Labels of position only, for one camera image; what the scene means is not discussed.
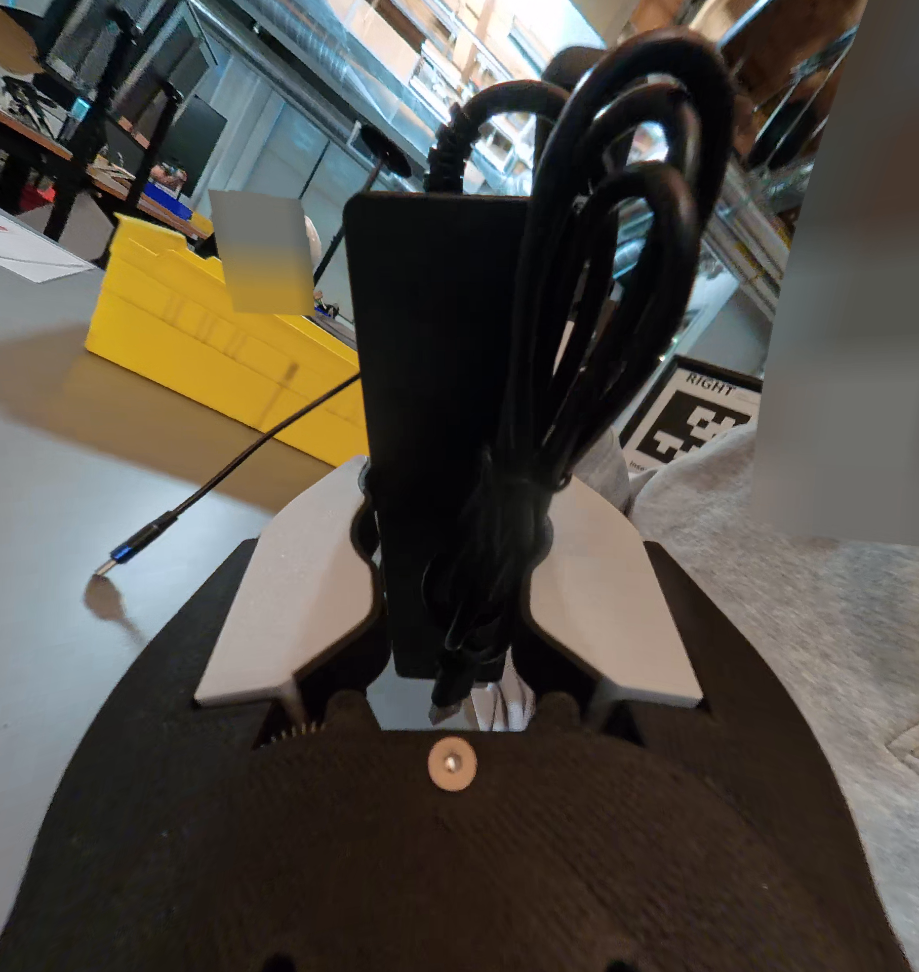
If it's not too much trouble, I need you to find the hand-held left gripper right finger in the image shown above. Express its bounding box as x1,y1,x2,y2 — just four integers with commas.
520,478,705,730

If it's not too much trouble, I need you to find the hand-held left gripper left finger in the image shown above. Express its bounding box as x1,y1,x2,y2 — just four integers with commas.
193,456,386,728

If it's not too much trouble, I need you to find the black usb cable blue plug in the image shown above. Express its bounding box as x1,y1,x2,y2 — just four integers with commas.
97,374,363,580

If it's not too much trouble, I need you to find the black power cable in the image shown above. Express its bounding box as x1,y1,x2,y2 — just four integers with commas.
421,29,736,711

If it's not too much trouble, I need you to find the person's grey hoodie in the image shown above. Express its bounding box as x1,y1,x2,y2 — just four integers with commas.
577,421,919,972

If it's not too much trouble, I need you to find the black floor lamp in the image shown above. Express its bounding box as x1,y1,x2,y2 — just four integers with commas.
315,125,413,286

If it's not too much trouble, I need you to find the black framed marker sign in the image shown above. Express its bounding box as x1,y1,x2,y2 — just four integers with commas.
619,354,764,487

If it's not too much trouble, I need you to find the yellow plastic bin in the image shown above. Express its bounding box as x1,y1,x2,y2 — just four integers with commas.
85,213,371,466

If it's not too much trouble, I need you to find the small black monitor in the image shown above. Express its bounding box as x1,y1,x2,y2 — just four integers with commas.
159,97,228,200

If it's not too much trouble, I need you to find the black monitor stand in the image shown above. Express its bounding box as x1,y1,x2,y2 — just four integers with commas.
106,79,183,225
43,23,122,240

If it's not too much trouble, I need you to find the white paper sheet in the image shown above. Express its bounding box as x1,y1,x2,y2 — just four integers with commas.
0,193,99,284

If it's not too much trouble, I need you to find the large black monitor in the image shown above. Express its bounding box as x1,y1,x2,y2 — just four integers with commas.
42,0,137,73

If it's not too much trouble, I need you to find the wooden desk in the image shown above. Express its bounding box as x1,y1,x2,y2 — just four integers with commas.
0,95,210,236

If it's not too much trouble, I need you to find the brown chair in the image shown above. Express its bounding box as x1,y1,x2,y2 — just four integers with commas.
0,0,44,75

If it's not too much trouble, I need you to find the silver ventilation duct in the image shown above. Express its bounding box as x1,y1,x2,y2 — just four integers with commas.
262,0,506,153

